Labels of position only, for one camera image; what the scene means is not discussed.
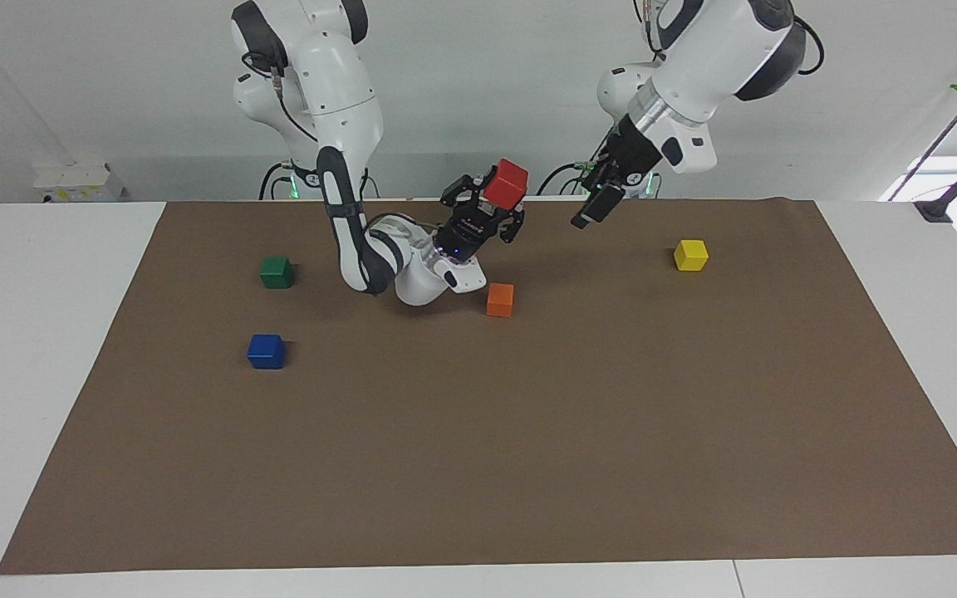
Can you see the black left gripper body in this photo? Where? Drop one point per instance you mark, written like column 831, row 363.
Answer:
column 630, row 154

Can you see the green wooden block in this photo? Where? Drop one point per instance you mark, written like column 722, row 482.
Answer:
column 277, row 272

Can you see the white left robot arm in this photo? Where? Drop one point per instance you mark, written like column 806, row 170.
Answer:
column 711, row 50

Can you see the red wooden block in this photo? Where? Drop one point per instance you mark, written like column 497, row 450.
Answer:
column 507, row 184

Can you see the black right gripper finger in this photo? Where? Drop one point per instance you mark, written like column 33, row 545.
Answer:
column 513, row 224
column 466, row 189

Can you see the brown table mat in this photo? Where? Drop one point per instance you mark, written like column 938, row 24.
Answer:
column 478, row 432

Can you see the white wall box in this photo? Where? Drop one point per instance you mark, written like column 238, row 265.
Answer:
column 76, row 183

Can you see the yellow wooden block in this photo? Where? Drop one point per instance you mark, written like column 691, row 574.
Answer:
column 691, row 255

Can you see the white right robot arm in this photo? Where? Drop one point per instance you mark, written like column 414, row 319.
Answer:
column 337, row 91

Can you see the orange wooden block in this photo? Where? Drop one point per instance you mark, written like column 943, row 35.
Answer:
column 500, row 300

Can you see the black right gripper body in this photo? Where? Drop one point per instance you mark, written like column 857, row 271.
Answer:
column 468, row 232

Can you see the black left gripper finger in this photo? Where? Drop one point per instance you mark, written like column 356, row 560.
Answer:
column 591, row 209
column 614, row 199

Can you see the blue wooden block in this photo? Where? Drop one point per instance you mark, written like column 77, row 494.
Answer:
column 266, row 352

